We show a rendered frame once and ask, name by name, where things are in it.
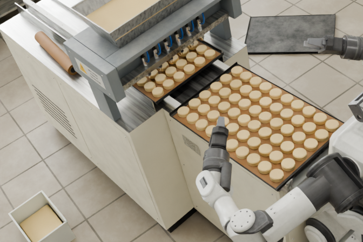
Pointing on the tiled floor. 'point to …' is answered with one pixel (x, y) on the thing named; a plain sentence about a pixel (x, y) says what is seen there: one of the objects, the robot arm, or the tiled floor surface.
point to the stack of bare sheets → (287, 33)
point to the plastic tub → (41, 220)
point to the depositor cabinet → (140, 132)
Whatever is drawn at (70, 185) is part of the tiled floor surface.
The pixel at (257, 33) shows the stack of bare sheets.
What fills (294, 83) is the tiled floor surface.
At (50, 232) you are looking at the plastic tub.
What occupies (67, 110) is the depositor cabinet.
